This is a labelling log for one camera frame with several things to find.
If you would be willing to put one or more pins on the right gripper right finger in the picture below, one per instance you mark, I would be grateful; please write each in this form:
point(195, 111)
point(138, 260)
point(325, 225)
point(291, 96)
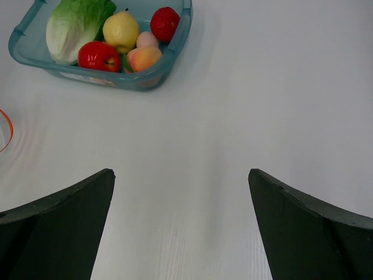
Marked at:
point(308, 238)

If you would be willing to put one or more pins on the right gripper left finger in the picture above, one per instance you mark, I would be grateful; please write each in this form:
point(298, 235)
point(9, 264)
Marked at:
point(57, 236)

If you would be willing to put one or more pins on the clear zip top bag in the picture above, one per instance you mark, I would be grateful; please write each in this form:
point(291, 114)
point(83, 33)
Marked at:
point(7, 130)

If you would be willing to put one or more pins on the fake strawberry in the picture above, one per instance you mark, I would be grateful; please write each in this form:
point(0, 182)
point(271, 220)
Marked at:
point(98, 55)

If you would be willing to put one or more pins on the fake peach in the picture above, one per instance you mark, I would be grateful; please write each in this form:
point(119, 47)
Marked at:
point(141, 58)

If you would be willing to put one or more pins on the green fake vegetable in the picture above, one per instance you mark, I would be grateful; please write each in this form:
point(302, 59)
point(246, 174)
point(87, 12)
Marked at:
point(72, 24)

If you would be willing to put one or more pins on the pale pink fake egg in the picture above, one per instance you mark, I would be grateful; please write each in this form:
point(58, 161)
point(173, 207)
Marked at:
point(147, 39)

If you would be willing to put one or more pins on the yellow fake fruit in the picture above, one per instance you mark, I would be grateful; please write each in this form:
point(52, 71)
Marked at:
point(121, 31)

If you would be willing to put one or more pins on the red fake pepper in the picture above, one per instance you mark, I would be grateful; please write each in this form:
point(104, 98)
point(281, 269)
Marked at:
point(164, 23)

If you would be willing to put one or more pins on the teal plastic bin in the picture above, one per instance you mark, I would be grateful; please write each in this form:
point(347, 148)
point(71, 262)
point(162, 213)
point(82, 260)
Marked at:
point(27, 45)

